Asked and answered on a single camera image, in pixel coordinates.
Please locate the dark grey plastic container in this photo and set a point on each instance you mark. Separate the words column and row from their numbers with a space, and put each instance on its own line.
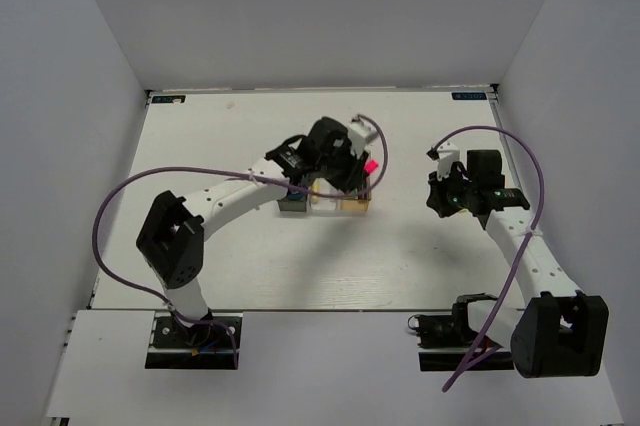
column 294, row 203

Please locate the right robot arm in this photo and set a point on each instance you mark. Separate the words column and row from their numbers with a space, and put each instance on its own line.
column 560, row 331

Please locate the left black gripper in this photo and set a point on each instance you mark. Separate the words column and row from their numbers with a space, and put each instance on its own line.
column 354, row 179

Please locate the right table label sticker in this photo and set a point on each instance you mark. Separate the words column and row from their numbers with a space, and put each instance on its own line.
column 468, row 96

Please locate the amber plastic container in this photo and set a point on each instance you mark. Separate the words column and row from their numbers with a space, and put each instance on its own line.
column 355, row 205

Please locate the left table label sticker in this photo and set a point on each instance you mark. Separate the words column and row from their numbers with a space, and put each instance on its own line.
column 168, row 99

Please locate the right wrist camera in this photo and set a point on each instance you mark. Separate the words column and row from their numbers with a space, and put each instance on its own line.
column 445, row 155

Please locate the table label sticker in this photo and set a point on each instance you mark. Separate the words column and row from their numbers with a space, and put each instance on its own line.
column 168, row 99
column 468, row 96

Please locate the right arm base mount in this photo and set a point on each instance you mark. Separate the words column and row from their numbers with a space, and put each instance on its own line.
column 441, row 348

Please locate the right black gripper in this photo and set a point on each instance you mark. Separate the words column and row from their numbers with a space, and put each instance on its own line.
column 435, row 199

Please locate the pink capped black highlighter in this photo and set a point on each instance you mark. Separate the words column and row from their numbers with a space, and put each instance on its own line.
column 370, row 166

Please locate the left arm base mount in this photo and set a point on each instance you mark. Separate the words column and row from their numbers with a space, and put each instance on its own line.
column 173, row 345

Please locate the clear plastic container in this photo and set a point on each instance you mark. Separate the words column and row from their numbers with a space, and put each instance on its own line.
column 323, row 206

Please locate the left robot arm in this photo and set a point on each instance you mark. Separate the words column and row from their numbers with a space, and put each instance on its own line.
column 173, row 236

